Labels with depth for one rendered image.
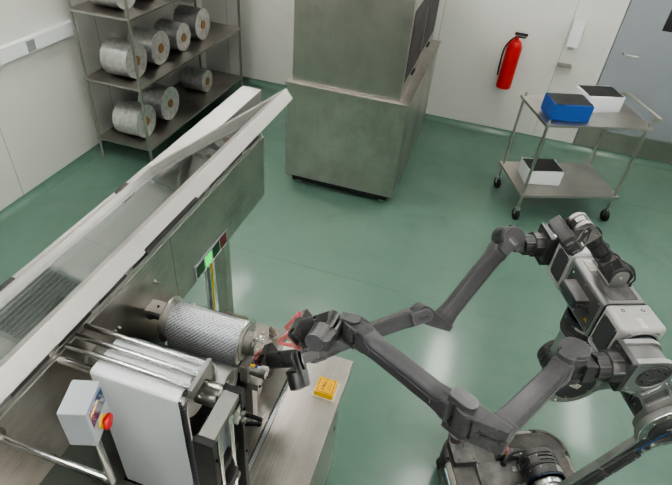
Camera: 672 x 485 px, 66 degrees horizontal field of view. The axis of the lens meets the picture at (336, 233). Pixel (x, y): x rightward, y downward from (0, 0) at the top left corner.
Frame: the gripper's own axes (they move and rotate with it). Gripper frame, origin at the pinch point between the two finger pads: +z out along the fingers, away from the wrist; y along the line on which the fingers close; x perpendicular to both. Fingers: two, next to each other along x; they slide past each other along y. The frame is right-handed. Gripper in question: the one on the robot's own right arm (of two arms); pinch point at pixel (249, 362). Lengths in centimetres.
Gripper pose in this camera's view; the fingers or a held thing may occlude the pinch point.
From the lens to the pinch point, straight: 183.1
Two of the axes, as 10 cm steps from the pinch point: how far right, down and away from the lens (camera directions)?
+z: -8.6, 1.9, 4.8
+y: 3.0, -5.8, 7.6
